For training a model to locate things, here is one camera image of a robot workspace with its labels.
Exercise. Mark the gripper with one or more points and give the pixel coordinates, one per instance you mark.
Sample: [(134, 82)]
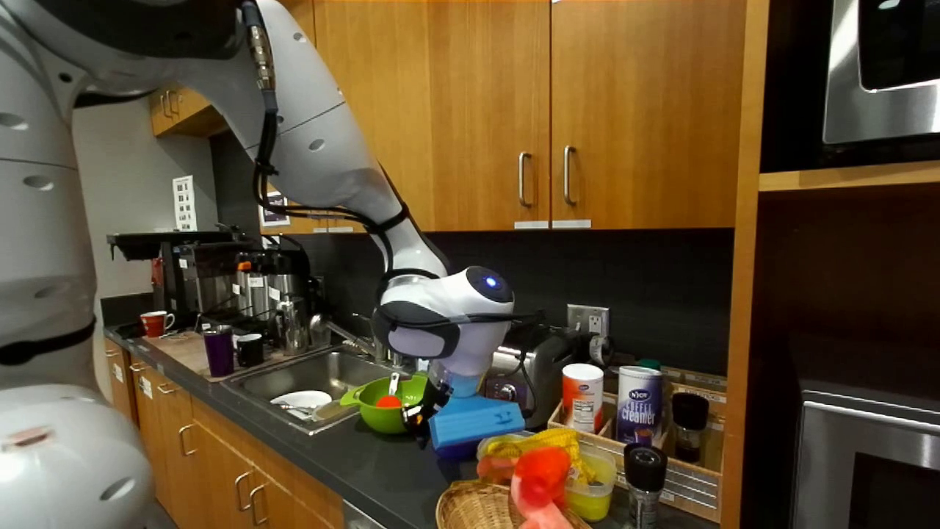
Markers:
[(436, 401)]

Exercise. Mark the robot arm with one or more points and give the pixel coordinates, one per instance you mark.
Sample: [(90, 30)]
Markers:
[(44, 220)]

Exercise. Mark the green bowl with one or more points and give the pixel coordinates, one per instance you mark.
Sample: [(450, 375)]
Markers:
[(382, 420)]

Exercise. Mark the orange toy carrot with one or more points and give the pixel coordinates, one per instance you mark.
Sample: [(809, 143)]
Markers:
[(388, 402)]

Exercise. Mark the red toy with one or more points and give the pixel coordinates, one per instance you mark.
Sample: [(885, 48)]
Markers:
[(541, 477)]

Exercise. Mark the white spoon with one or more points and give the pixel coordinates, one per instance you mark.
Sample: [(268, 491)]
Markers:
[(394, 383)]

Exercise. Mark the wicker basket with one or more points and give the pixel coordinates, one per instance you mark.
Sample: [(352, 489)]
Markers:
[(474, 508)]

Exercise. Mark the steel tap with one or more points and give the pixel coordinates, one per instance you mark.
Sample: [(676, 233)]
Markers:
[(352, 339)]

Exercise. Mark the steel sink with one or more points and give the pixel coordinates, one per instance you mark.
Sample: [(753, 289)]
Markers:
[(316, 375)]

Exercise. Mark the white plate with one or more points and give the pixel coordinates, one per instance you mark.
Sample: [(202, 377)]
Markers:
[(301, 399)]

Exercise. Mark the silver toaster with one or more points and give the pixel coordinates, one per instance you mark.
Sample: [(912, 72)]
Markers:
[(540, 367)]

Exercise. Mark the base cabinet door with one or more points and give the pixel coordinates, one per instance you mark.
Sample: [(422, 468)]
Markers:
[(163, 448), (301, 507), (217, 470)]

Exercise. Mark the steel pitcher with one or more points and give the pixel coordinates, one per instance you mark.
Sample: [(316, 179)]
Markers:
[(294, 327)]

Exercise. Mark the white canister orange label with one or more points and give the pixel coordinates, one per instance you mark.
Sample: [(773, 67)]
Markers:
[(582, 400)]

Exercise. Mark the black mug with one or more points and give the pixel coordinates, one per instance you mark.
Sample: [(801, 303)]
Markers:
[(250, 351)]

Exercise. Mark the clear plastic tub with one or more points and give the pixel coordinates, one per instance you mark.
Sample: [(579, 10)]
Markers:
[(593, 492)]

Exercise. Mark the row of steel carafes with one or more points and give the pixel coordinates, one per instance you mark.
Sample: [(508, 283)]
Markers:
[(264, 290)]

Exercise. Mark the purple tumbler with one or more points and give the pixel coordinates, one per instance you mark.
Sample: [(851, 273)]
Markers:
[(219, 354)]

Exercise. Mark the blue and white canister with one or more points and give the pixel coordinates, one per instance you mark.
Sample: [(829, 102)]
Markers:
[(639, 404)]

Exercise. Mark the tall black pepper grinder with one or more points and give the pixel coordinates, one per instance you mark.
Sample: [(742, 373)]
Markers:
[(645, 481)]

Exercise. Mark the green lid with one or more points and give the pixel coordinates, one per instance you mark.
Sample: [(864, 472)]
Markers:
[(649, 364)]

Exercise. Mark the purple notice card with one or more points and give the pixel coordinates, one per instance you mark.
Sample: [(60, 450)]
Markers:
[(273, 213)]

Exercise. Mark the short black pepper grinder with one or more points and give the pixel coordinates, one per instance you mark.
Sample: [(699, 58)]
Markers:
[(689, 426)]

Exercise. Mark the wooden tray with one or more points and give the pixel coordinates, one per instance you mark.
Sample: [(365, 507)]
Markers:
[(690, 485)]

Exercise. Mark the black coffee machine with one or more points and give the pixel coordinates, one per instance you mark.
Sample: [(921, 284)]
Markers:
[(187, 272)]

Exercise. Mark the red mug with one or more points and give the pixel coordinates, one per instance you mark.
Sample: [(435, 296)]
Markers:
[(153, 323)]

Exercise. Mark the white paper sheet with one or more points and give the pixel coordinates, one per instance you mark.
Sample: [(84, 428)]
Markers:
[(184, 203)]

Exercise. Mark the steel oven door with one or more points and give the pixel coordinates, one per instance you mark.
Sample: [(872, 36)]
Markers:
[(866, 470)]

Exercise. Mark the steel microwave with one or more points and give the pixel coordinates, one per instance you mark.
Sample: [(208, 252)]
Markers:
[(881, 81)]

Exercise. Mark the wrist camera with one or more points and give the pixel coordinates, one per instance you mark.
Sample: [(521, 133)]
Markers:
[(476, 427)]

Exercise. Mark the wall socket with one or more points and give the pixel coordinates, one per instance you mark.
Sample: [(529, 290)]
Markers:
[(587, 320)]

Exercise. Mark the wall cabinet door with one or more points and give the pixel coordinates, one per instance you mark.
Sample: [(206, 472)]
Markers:
[(653, 110), (455, 110)]

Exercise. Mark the small wooden wall cabinet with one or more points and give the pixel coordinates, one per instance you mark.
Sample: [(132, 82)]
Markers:
[(187, 110)]

